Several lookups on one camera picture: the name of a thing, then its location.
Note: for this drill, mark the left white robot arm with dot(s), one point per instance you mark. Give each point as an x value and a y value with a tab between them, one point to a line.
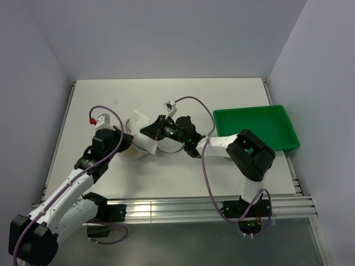
36	237

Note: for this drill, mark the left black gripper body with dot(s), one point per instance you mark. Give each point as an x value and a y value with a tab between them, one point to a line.
116	137

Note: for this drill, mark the green plastic bin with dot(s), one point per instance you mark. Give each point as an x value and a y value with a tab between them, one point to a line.
270	123

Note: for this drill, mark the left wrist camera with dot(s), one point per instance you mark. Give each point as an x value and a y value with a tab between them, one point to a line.
102	122

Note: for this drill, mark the aluminium mounting rail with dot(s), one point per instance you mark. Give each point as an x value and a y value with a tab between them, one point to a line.
201	209

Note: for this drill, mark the white garments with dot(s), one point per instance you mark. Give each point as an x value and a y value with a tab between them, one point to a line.
141	144

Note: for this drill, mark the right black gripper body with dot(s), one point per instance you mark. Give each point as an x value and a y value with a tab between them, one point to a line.
170	131

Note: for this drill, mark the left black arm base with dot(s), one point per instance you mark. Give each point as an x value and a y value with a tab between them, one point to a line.
111	213

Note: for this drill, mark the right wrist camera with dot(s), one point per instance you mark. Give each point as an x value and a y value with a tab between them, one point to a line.
170	108

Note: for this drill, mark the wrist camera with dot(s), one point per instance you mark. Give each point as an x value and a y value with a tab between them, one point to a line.
170	108
102	122

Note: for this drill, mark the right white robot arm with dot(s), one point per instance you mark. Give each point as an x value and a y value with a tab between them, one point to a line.
249	153

